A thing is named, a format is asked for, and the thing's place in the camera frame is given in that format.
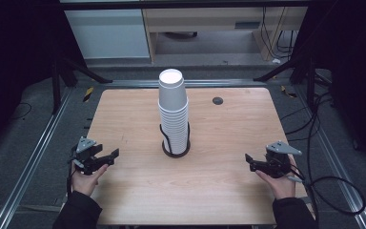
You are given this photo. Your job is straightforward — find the black metal stand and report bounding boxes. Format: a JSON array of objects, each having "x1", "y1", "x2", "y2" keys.
[
  {"x1": 253, "y1": 55, "x2": 318, "y2": 111},
  {"x1": 51, "y1": 54, "x2": 114, "y2": 115}
]

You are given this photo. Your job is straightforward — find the yellow black tape strip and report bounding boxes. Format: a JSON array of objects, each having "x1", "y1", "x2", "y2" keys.
[
  {"x1": 280, "y1": 85, "x2": 298, "y2": 99},
  {"x1": 82, "y1": 86, "x2": 95, "y2": 103}
]

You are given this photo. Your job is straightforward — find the left hand-held gripper cable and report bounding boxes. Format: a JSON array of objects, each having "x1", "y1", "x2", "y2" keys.
[{"x1": 66, "y1": 152, "x2": 78, "y2": 196}]

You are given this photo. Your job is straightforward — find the aluminium floor rail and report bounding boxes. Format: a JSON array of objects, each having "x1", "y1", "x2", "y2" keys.
[
  {"x1": 294, "y1": 85, "x2": 366, "y2": 229},
  {"x1": 0, "y1": 87, "x2": 74, "y2": 229},
  {"x1": 104, "y1": 78, "x2": 268, "y2": 89}
]

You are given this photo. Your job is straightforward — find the person's right hand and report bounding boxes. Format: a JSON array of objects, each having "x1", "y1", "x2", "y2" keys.
[{"x1": 255, "y1": 156, "x2": 300, "y2": 200}]

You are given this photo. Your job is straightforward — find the black wire cup holder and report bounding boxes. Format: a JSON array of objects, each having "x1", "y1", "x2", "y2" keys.
[{"x1": 158, "y1": 121, "x2": 192, "y2": 158}]

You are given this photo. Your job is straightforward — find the white cabinet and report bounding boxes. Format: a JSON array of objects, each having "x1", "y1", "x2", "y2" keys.
[{"x1": 64, "y1": 9, "x2": 151, "y2": 60}]

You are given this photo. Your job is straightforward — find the black looped floor cable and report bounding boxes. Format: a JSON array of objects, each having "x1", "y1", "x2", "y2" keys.
[{"x1": 306, "y1": 92, "x2": 366, "y2": 217}]

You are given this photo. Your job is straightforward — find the person's left hand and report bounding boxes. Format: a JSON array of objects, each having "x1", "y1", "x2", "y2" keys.
[{"x1": 71, "y1": 163, "x2": 110, "y2": 197}]

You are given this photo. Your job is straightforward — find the hand-held gripper cable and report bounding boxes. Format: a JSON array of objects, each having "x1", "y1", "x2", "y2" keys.
[
  {"x1": 66, "y1": 152, "x2": 78, "y2": 196},
  {"x1": 286, "y1": 173, "x2": 319, "y2": 222}
]

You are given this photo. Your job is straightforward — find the hanging black desk cables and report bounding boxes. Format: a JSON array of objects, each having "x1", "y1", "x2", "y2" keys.
[{"x1": 260, "y1": 6, "x2": 299, "y2": 61}]

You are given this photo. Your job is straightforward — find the light wooden desk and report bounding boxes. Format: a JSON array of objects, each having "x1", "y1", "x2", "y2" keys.
[{"x1": 142, "y1": 6, "x2": 309, "y2": 62}]

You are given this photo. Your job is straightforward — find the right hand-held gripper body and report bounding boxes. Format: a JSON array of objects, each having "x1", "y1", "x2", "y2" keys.
[{"x1": 265, "y1": 140, "x2": 303, "y2": 179}]

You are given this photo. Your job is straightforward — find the stack of white paper cups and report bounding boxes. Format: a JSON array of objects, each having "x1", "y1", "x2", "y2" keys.
[{"x1": 157, "y1": 68, "x2": 190, "y2": 156}]

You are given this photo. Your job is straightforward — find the thin black floor cable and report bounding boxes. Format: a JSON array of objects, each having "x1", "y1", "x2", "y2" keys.
[{"x1": 10, "y1": 101, "x2": 33, "y2": 122}]

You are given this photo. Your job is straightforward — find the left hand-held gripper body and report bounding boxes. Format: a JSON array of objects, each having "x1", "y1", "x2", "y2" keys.
[{"x1": 71, "y1": 136, "x2": 104, "y2": 176}]

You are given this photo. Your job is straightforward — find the right hand-held gripper cable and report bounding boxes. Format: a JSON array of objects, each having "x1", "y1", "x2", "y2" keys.
[{"x1": 286, "y1": 173, "x2": 319, "y2": 222}]

